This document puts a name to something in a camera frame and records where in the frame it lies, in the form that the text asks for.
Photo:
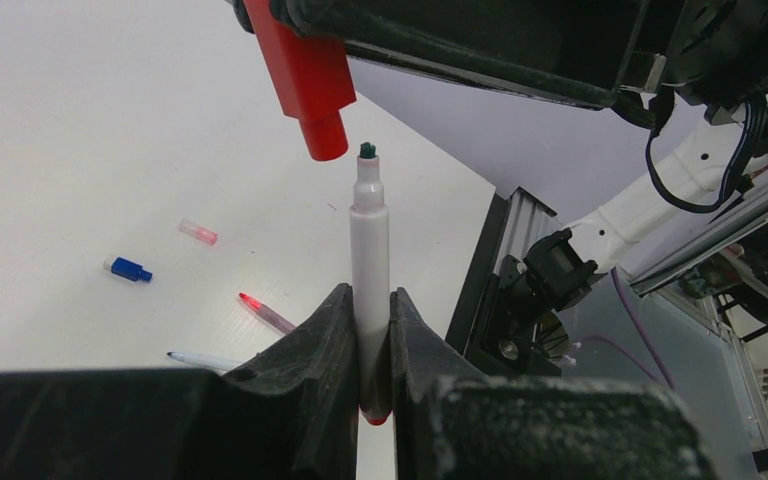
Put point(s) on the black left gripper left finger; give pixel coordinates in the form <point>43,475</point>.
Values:
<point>290,412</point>

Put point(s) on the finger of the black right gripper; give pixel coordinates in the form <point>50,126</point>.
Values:
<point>577,53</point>

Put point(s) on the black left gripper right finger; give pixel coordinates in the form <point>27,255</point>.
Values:
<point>452,421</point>

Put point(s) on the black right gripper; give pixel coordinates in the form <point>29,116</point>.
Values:
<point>721,63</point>

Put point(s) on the white blue marker pen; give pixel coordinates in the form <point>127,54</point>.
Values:
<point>209,362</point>

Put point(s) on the white red marker pen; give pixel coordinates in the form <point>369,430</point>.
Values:
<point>370,271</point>

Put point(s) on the red pen cap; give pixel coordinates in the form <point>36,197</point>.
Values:
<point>311,78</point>

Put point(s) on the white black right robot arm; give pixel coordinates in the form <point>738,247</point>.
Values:
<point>635,58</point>

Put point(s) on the pink marker pen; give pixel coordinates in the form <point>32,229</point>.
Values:
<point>267,314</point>

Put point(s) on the pink translucent pen cap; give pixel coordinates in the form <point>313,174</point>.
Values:
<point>198,232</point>

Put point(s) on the blue pen cap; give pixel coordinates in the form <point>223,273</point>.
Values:
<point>127,269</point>

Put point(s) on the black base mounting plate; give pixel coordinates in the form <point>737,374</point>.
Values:
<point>483,291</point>

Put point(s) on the aluminium frame rail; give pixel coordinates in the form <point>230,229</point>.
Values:
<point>741,448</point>

